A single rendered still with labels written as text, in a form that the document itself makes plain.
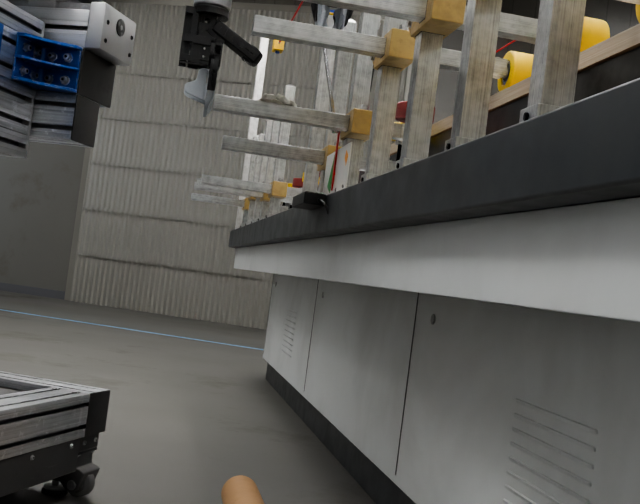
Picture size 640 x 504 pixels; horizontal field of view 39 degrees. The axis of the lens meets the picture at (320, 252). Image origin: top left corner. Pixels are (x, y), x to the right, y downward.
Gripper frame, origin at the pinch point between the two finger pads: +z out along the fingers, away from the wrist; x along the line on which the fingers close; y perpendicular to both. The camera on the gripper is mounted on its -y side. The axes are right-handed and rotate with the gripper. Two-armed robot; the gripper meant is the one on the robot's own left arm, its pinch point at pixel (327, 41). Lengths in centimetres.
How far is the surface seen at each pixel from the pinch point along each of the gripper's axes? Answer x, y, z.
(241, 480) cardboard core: -6, -7, 94
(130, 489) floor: -29, -23, 101
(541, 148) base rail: 5, 110, 40
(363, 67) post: 7.5, 4.0, 5.4
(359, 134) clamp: 7.2, 9.7, 20.7
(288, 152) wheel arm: -3.5, -17.8, 21.5
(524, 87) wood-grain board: 28, 44, 16
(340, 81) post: 7.1, -20.9, 2.4
